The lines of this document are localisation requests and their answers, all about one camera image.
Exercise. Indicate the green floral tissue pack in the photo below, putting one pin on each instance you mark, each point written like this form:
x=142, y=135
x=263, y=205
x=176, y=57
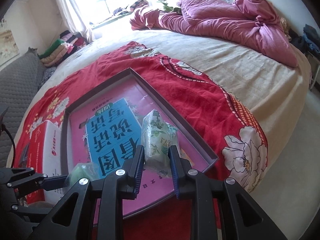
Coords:
x=156, y=138

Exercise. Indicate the stack of folded clothes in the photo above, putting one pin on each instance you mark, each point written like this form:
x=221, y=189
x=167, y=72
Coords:
x=65, y=46

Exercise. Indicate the white window curtain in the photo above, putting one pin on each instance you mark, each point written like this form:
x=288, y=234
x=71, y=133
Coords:
x=75, y=19

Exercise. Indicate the grey quilted headboard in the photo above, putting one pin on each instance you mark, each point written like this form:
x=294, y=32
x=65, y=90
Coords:
x=20, y=82

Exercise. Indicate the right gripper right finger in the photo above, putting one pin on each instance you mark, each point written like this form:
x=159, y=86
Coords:
x=179, y=168

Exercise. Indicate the pink quilted duvet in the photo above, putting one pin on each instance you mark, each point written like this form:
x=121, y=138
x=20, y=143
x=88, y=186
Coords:
x=251, y=23

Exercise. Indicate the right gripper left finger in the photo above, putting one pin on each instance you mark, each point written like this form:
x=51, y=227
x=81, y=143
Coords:
x=130, y=185

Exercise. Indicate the green soft ball in bag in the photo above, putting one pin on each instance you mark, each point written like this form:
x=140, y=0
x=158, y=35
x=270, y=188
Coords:
x=82, y=170

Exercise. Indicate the red and white box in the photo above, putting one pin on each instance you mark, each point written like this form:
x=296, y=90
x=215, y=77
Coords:
x=44, y=157

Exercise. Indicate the dark clothes on chair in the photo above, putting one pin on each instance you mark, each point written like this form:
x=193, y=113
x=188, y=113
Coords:
x=308, y=43

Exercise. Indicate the red floral blanket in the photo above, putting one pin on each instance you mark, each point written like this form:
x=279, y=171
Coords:
x=226, y=125

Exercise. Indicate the beige bed sheet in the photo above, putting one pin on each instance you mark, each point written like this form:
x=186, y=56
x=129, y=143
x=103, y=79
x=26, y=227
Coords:
x=274, y=93

